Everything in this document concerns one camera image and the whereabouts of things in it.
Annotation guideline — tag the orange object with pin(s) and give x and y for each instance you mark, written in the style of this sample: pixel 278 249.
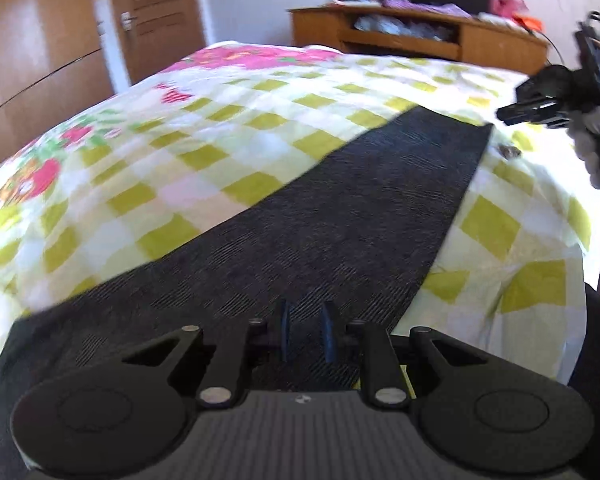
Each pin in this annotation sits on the orange object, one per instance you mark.
pixel 527 21

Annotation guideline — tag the person's right hand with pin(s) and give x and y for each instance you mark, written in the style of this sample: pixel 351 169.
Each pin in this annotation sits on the person's right hand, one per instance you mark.
pixel 591 137

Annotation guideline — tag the wooden media cabinet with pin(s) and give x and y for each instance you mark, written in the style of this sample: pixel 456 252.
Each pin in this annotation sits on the wooden media cabinet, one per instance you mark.
pixel 495 42

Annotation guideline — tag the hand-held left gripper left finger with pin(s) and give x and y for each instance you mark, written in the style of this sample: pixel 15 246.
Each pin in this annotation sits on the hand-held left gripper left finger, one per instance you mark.
pixel 284 332

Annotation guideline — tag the small dark object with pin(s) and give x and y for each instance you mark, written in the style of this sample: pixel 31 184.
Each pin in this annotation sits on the small dark object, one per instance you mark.
pixel 510 150

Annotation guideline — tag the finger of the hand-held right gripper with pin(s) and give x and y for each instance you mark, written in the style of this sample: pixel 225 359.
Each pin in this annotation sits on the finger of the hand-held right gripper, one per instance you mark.
pixel 532 112

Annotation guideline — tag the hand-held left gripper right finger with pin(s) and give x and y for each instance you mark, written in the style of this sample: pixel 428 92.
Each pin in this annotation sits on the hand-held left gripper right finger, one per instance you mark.
pixel 327 334

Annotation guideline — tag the wooden wardrobe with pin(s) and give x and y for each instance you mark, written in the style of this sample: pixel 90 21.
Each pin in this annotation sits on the wooden wardrobe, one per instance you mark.
pixel 35 50

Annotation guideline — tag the clothes in cabinet shelf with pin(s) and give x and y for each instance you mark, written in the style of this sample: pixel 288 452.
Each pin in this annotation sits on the clothes in cabinet shelf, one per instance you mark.
pixel 405 26

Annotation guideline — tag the wooden door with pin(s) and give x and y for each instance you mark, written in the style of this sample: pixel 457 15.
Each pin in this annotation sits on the wooden door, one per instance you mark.
pixel 155 15

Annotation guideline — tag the checked floral bedsheet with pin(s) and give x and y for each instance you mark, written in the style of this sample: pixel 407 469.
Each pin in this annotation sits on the checked floral bedsheet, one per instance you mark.
pixel 190 130

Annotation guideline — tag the dark grey pants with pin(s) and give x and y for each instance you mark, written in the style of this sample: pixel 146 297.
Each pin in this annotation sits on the dark grey pants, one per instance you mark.
pixel 300 230

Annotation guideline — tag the purple cloth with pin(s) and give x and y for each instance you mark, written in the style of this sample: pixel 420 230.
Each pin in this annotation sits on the purple cloth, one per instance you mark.
pixel 425 5

